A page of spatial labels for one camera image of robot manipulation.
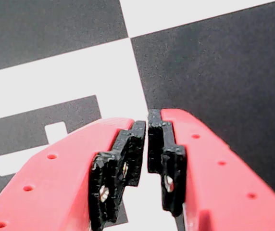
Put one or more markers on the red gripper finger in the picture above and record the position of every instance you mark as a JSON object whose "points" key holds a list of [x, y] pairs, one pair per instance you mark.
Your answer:
{"points": [[219, 183], [55, 187]]}

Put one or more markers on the black white marker checkerboard mat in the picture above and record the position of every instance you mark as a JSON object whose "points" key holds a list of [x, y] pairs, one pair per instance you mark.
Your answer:
{"points": [[212, 60]]}

